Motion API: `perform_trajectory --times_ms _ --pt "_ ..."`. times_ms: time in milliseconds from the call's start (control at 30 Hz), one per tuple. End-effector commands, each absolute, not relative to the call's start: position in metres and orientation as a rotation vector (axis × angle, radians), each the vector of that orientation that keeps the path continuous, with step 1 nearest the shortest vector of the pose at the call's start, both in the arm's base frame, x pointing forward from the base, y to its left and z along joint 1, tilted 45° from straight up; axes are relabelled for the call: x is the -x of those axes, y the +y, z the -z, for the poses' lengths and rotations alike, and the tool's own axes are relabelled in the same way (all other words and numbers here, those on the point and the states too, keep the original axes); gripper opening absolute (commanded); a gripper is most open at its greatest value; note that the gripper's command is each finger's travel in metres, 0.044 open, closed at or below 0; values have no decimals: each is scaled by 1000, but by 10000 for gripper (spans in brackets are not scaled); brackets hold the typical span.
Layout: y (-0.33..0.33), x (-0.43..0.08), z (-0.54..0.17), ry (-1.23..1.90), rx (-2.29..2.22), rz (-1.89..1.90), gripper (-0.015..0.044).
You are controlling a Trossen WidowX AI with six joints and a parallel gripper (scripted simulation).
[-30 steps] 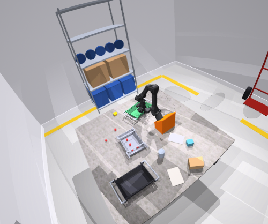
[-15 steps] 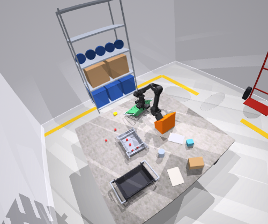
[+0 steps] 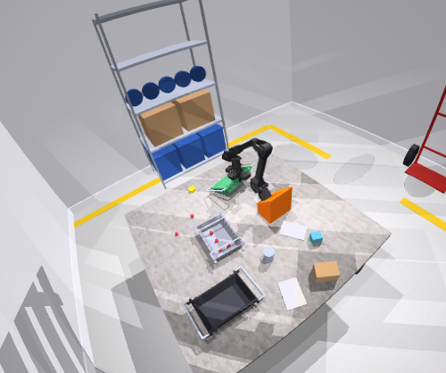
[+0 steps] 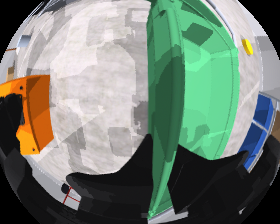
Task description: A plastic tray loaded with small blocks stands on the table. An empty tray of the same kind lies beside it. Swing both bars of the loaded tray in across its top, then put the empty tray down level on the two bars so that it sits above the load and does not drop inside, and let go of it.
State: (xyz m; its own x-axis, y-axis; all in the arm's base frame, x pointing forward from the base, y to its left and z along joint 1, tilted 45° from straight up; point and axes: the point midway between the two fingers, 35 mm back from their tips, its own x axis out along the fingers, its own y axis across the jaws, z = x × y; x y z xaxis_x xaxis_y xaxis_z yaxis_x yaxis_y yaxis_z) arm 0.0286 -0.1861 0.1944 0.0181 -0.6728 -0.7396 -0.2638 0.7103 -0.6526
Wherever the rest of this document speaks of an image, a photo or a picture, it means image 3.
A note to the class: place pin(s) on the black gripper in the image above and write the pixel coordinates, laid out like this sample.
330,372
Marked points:
242,175

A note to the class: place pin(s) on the small light blue block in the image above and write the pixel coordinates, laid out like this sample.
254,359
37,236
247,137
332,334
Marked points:
316,237

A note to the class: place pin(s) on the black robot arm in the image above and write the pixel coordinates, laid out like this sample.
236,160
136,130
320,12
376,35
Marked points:
264,150

